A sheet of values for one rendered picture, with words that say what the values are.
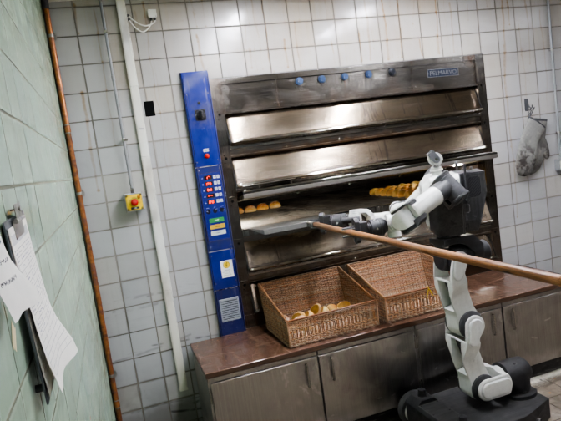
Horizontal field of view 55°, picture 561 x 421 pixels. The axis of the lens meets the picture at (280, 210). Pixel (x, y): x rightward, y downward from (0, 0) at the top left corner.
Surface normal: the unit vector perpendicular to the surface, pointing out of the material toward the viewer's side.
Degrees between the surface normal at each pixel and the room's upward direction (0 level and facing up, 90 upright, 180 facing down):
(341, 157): 70
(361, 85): 90
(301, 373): 90
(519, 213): 90
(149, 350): 90
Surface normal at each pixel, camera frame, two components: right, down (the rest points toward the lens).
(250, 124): 0.25, -0.29
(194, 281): 0.31, 0.06
